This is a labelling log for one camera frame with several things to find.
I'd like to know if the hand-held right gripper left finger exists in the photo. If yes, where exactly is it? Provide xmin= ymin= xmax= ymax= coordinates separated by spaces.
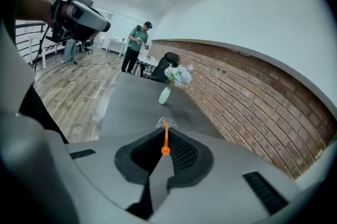
xmin=65 ymin=127 xmax=167 ymax=210

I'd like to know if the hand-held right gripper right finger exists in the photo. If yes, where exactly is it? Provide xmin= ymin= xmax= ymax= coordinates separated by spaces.
xmin=147 ymin=128 xmax=301 ymax=224

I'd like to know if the orange stick with clear head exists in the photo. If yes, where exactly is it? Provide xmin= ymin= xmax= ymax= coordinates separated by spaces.
xmin=161 ymin=120 xmax=172 ymax=156

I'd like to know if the glass jar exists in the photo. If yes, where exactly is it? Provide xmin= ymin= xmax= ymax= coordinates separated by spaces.
xmin=155 ymin=117 xmax=179 ymax=129

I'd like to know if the person's left forearm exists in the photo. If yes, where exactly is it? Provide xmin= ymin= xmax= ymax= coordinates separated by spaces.
xmin=16 ymin=0 xmax=55 ymax=29

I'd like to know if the person's left hand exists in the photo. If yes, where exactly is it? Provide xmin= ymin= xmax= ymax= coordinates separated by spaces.
xmin=58 ymin=3 xmax=72 ymax=25

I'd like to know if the white table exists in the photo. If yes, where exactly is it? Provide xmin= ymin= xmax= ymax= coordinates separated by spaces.
xmin=27 ymin=33 xmax=66 ymax=70
xmin=133 ymin=55 xmax=159 ymax=78
xmin=105 ymin=38 xmax=126 ymax=57

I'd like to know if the black metal railing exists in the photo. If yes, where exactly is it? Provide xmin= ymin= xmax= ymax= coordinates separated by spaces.
xmin=15 ymin=22 xmax=47 ymax=58

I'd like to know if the dark grey table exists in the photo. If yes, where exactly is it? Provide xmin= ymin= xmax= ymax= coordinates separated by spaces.
xmin=100 ymin=72 xmax=225 ymax=140

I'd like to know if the black office chair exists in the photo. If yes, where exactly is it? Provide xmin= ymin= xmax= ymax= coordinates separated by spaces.
xmin=150 ymin=52 xmax=181 ymax=84

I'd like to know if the person's black clothing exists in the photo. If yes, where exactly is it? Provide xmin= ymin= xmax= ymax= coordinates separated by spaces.
xmin=18 ymin=85 xmax=70 ymax=144

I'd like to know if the pale green vase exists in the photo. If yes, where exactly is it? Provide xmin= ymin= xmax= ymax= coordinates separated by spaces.
xmin=158 ymin=87 xmax=172 ymax=106

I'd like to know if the pale blue flower bouquet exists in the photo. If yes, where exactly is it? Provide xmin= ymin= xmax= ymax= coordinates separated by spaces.
xmin=164 ymin=63 xmax=194 ymax=88

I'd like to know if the black floor cable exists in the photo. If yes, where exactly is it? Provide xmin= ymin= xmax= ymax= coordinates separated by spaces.
xmin=76 ymin=60 xmax=123 ymax=70

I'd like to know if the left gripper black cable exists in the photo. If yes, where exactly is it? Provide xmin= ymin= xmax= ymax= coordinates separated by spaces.
xmin=32 ymin=26 xmax=52 ymax=73

